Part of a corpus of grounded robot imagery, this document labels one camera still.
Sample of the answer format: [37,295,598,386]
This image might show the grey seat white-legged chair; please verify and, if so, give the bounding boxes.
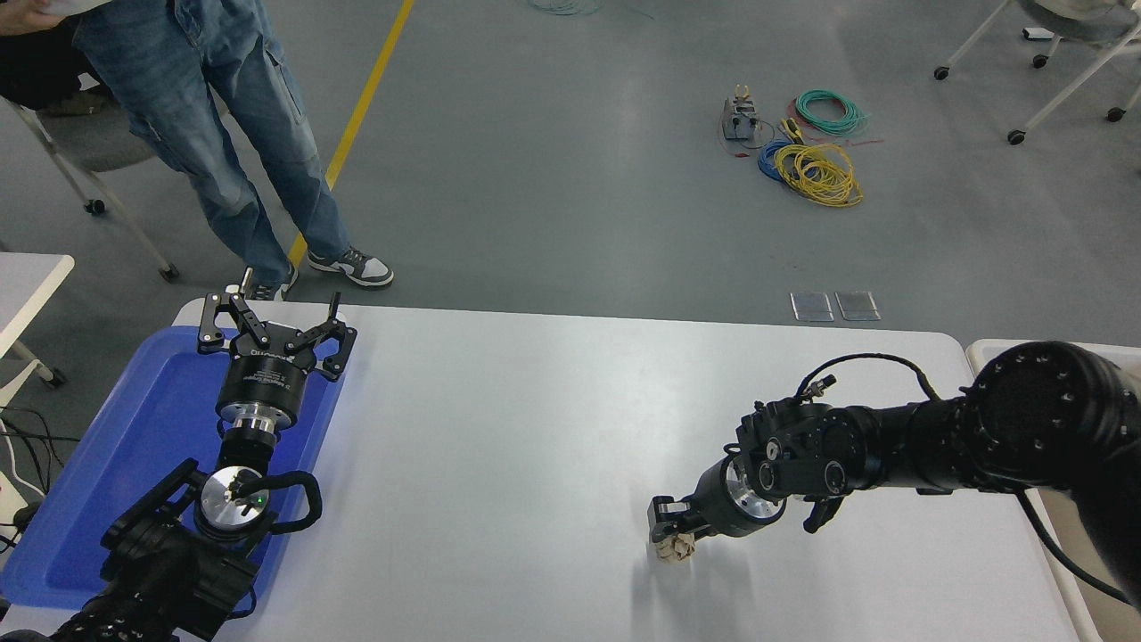
[0,85,181,284]

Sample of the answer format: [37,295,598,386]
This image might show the white power strip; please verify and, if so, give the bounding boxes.
[0,473,33,529]

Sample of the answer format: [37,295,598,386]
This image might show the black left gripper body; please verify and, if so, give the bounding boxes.
[217,334,316,420]

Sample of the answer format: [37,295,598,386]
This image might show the white side table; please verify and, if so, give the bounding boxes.
[0,252,76,390]

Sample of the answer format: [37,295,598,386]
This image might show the black cables bundle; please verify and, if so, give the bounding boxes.
[0,406,81,554]

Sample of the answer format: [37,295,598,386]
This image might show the small grey device box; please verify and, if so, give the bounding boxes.
[722,85,764,142]

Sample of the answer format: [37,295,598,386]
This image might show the yellow cable coil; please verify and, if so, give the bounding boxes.
[774,143,864,208]

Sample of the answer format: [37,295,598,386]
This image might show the person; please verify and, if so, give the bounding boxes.
[0,0,395,301]

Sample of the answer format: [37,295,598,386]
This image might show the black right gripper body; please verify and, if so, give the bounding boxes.
[693,460,768,539]

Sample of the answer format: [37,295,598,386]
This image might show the black bag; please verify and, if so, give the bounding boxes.
[0,22,95,111]

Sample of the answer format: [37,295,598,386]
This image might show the white-legged wheeled chair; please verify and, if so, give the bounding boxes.
[933,0,1141,146]

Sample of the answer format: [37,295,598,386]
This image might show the blue plastic tray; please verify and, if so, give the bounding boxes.
[0,325,347,610]

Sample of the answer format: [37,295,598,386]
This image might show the large pale bin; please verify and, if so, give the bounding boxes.
[966,339,1141,642]

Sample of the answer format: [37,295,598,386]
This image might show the person's hand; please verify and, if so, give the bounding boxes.
[0,0,69,37]

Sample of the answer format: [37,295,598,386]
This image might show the green cable coil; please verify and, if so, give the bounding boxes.
[793,89,870,137]

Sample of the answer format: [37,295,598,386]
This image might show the blue cable coil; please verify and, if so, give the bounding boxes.
[758,139,817,184]

